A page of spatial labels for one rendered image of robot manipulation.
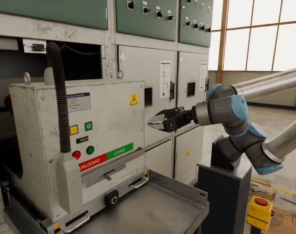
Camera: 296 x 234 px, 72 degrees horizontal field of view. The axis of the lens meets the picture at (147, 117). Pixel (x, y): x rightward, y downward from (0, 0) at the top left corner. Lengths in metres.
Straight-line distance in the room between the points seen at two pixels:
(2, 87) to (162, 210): 1.27
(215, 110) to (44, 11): 0.82
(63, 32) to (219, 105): 0.80
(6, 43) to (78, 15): 0.35
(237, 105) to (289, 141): 0.65
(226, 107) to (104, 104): 0.45
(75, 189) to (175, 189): 0.53
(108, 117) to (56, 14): 0.54
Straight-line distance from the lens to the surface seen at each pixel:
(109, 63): 1.28
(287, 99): 8.60
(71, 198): 0.70
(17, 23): 1.05
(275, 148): 1.38
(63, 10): 1.13
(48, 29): 1.10
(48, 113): 0.71
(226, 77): 8.98
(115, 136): 0.89
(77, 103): 0.75
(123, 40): 1.36
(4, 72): 1.83
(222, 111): 0.73
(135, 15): 1.44
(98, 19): 1.23
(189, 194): 1.04
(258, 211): 1.01
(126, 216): 0.94
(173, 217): 0.94
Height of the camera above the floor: 1.45
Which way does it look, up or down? 14 degrees down
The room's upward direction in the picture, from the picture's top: straight up
